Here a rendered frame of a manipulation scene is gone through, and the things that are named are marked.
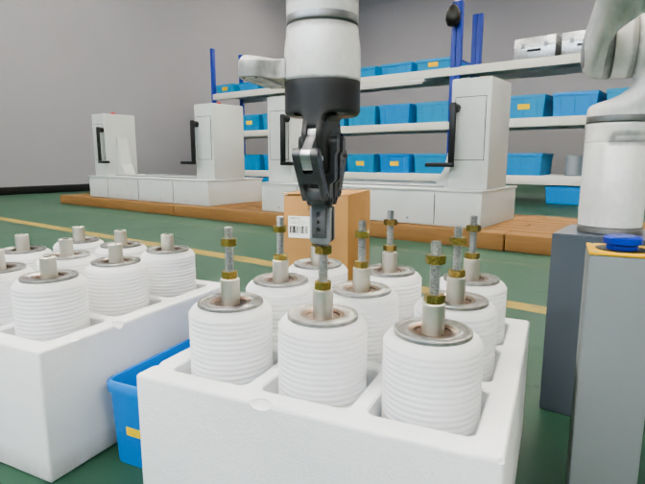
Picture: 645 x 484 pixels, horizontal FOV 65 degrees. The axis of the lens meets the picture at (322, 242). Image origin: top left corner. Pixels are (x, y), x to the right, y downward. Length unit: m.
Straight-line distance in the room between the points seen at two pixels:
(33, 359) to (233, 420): 0.30
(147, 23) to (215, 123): 4.42
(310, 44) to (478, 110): 2.14
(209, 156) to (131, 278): 2.93
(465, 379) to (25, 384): 0.55
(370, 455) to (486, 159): 2.19
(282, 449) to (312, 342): 0.11
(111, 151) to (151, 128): 2.96
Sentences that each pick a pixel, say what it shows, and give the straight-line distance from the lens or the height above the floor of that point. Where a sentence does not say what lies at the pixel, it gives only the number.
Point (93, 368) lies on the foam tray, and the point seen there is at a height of 0.13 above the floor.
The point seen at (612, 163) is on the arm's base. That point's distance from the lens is 0.88.
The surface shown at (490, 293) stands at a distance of 0.69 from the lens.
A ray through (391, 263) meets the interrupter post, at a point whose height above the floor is 0.27.
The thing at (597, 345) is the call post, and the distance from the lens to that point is 0.66.
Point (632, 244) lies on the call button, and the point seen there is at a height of 0.32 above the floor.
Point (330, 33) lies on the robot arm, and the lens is 0.49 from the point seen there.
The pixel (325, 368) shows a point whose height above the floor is 0.21.
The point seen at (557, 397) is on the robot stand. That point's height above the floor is 0.03.
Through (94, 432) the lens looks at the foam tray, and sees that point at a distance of 0.82.
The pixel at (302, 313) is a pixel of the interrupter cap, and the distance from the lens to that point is 0.54.
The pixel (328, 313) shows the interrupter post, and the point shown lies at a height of 0.26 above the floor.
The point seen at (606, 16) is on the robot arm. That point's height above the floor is 0.60.
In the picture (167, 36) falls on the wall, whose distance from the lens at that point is 8.17.
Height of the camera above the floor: 0.42
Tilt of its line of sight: 9 degrees down
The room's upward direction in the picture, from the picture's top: straight up
